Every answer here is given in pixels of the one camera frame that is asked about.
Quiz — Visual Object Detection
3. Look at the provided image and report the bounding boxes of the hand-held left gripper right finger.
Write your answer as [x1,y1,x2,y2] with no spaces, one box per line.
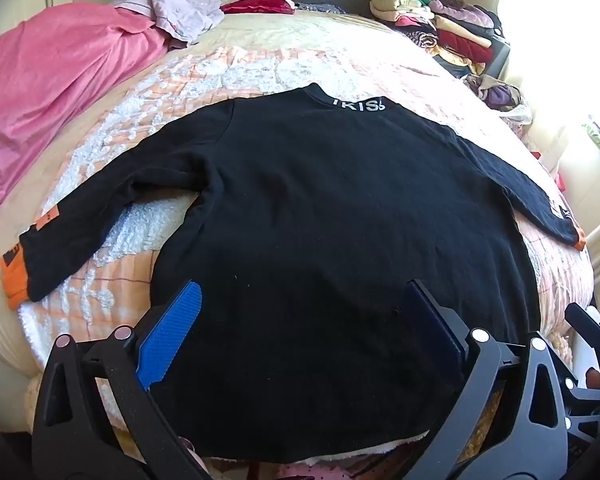
[402,279,569,480]

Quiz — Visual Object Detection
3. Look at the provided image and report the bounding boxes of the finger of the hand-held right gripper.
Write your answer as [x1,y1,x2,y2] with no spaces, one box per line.
[564,302,600,361]
[560,375,600,443]

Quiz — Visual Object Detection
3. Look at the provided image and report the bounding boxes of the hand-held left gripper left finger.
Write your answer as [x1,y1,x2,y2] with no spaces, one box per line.
[32,280,203,480]

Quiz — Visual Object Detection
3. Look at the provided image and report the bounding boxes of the black long-sleeved sweater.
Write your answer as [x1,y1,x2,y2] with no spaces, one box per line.
[0,82,587,461]

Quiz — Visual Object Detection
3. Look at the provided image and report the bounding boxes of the basket of loose clothes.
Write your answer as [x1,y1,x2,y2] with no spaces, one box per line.
[462,74,532,125]

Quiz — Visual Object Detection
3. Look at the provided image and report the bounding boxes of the stack of folded clothes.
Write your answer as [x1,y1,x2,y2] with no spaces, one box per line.
[370,0,506,78]

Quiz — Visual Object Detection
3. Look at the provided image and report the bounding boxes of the lavender crumpled clothes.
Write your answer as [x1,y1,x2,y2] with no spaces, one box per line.
[112,0,226,43]

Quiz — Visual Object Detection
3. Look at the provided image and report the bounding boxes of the pink dotted garment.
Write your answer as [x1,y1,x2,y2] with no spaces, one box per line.
[275,459,416,480]

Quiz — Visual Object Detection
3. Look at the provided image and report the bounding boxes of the orange and white patterned blanket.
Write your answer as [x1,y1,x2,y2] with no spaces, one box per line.
[17,46,595,480]

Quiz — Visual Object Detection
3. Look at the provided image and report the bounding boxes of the pink bed sheet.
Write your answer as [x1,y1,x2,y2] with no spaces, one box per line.
[0,2,181,232]

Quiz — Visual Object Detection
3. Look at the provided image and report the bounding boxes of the black shelf stand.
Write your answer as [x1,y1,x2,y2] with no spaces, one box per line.
[484,39,512,81]

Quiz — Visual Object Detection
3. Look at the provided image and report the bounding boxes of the red cloth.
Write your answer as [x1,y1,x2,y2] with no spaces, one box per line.
[220,0,296,15]

